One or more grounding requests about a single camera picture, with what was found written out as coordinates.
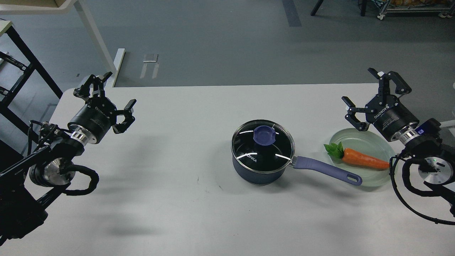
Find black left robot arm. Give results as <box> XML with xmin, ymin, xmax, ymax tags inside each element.
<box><xmin>0</xmin><ymin>72</ymin><xmax>136</xmax><ymax>244</ymax></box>

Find white table frame leg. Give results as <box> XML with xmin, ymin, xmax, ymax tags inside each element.
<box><xmin>0</xmin><ymin>0</ymin><xmax>126</xmax><ymax>87</ymax></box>

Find metal cart with casters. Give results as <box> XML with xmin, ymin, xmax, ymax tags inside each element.
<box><xmin>373</xmin><ymin>0</ymin><xmax>454</xmax><ymax>20</ymax></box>

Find black metal rack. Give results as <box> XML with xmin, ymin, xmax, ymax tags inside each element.
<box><xmin>0</xmin><ymin>20</ymin><xmax>63</xmax><ymax>135</ymax></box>

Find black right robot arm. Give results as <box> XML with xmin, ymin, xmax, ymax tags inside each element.
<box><xmin>342</xmin><ymin>68</ymin><xmax>454</xmax><ymax>225</ymax></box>

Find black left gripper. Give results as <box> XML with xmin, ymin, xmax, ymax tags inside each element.
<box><xmin>67</xmin><ymin>71</ymin><xmax>137</xmax><ymax>144</ymax></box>

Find blue saucepan with handle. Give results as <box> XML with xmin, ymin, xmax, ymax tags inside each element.
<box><xmin>231</xmin><ymin>119</ymin><xmax>362</xmax><ymax>185</ymax></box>

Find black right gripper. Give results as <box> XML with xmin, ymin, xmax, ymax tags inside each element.
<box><xmin>342</xmin><ymin>68</ymin><xmax>420</xmax><ymax>142</ymax></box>

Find black chair legs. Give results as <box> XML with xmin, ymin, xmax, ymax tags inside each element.
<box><xmin>309</xmin><ymin>0</ymin><xmax>369</xmax><ymax>17</ymax></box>

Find clear green glass plate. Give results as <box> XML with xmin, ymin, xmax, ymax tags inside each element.
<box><xmin>329</xmin><ymin>128</ymin><xmax>395</xmax><ymax>187</ymax></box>

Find orange toy carrot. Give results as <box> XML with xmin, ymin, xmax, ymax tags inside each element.
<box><xmin>323</xmin><ymin>142</ymin><xmax>390</xmax><ymax>170</ymax></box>

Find glass pot lid blue knob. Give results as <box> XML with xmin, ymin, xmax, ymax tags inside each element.
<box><xmin>231</xmin><ymin>120</ymin><xmax>295</xmax><ymax>174</ymax></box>

